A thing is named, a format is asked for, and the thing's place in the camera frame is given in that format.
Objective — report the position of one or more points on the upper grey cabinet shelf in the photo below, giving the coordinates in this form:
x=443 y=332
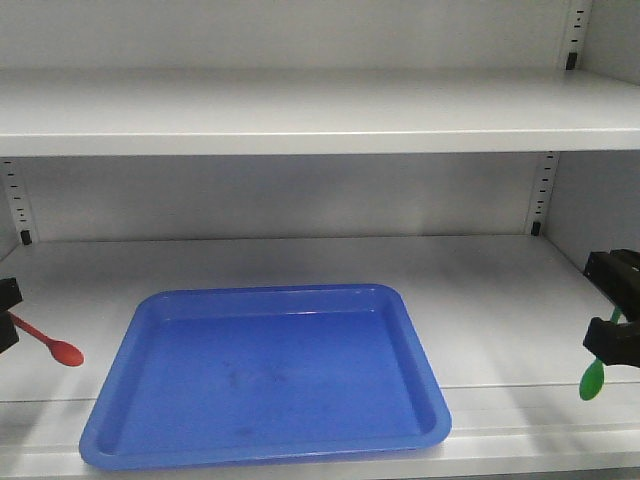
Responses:
x=179 y=112

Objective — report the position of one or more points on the green plastic spoon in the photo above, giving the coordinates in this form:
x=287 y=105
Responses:
x=593 y=377

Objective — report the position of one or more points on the blue plastic tray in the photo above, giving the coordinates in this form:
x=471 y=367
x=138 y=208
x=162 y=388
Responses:
x=261 y=375

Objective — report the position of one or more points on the red plastic spoon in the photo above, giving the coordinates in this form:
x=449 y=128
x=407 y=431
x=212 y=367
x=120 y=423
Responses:
x=61 y=351

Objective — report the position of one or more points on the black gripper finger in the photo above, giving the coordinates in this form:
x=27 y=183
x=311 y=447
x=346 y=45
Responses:
x=8 y=334
x=616 y=275
x=613 y=344
x=10 y=294

